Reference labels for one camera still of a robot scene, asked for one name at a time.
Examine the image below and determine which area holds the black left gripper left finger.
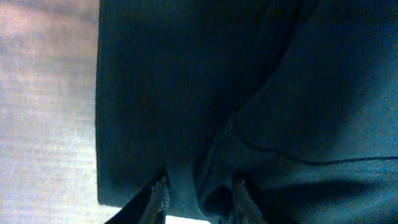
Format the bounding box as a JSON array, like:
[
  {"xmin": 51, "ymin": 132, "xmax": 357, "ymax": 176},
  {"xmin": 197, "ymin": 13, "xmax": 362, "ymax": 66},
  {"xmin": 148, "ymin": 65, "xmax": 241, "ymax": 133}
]
[{"xmin": 105, "ymin": 174, "xmax": 170, "ymax": 224}]

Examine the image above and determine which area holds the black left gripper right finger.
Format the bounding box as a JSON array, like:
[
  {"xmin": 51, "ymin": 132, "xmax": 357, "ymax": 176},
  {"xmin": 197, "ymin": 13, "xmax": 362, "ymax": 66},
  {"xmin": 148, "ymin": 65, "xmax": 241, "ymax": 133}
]
[{"xmin": 232, "ymin": 174, "xmax": 298, "ymax": 224}]

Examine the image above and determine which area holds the black t-shirt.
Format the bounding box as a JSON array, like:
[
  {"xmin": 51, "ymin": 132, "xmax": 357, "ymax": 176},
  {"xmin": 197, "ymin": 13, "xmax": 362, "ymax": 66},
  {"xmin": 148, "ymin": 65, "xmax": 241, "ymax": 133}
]
[{"xmin": 95, "ymin": 0, "xmax": 397, "ymax": 223}]

